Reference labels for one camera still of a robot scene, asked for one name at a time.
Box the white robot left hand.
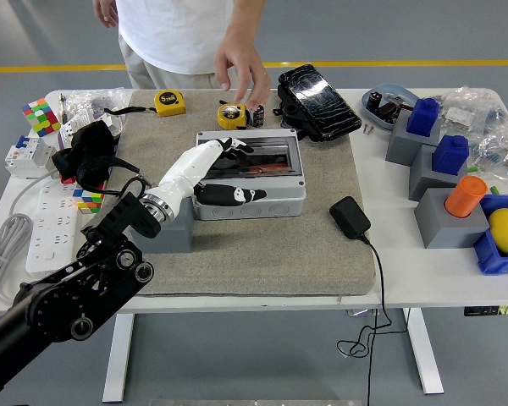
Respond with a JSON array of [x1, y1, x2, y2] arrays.
[[156, 137, 268, 217]]

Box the person's right hand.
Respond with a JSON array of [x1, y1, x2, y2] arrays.
[[91, 0, 119, 30]]

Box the person's left hand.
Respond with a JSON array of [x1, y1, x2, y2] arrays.
[[214, 36, 272, 112]]

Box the smoked transparent box lid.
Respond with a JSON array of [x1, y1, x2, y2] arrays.
[[196, 129, 301, 178]]

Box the grey plastic junction box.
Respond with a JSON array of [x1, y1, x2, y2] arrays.
[[193, 129, 308, 222]]

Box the yellow tape measure chrome face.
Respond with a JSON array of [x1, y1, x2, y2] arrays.
[[217, 102, 251, 130]]

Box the grey block with round hole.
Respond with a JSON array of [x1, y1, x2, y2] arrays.
[[126, 196, 195, 254], [413, 187, 491, 250]]

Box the yellow tape measure black label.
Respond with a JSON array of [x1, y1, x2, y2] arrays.
[[103, 90, 187, 118]]

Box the person torso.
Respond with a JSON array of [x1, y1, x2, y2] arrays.
[[117, 0, 263, 91]]

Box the black cracked case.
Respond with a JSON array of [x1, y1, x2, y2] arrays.
[[277, 63, 363, 144]]

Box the small colourful puzzle cube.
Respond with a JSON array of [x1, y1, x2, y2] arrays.
[[72, 188, 107, 215]]

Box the black cloth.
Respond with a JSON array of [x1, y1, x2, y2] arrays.
[[51, 120, 118, 187]]

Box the grey-brown mat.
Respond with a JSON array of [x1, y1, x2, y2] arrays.
[[84, 87, 377, 297]]

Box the large colourful puzzle cube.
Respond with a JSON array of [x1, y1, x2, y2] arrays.
[[19, 97, 63, 137]]

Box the light blue dish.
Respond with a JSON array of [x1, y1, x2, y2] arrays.
[[361, 82, 420, 131]]

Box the white power strip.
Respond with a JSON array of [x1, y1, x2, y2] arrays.
[[25, 180, 80, 278]]

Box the brown electronic components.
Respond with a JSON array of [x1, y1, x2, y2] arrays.
[[378, 97, 404, 126]]

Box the white circuit breaker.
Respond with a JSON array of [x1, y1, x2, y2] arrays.
[[3, 134, 58, 179]]

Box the black power adapter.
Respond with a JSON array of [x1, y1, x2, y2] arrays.
[[329, 195, 372, 242]]

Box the grey block with square hole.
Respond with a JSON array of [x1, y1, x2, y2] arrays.
[[408, 144, 469, 202], [384, 107, 444, 167]]

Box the blue square peg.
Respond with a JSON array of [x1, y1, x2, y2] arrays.
[[431, 134, 470, 175], [406, 96, 441, 138]]

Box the white table leg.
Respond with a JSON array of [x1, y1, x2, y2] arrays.
[[102, 313, 135, 403], [406, 307, 445, 395]]

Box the clear bag of parts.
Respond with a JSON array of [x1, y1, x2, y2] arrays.
[[433, 85, 508, 133], [468, 124, 508, 181]]

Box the blue plastic bin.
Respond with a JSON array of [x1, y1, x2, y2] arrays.
[[472, 193, 508, 276]]

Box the black table control panel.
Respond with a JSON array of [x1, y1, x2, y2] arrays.
[[463, 304, 508, 317]]

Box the white power cable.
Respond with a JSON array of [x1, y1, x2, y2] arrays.
[[0, 168, 63, 304]]

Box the black adapter cord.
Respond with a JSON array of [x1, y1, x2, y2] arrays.
[[336, 234, 408, 406]]

